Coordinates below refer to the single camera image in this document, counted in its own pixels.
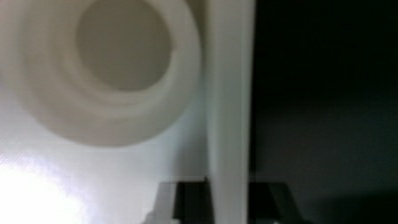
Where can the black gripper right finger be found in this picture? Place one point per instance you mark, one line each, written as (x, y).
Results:
(272, 203)

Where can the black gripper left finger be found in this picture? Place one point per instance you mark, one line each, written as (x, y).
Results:
(183, 204)

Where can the white square table top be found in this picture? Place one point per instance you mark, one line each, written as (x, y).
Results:
(124, 95)

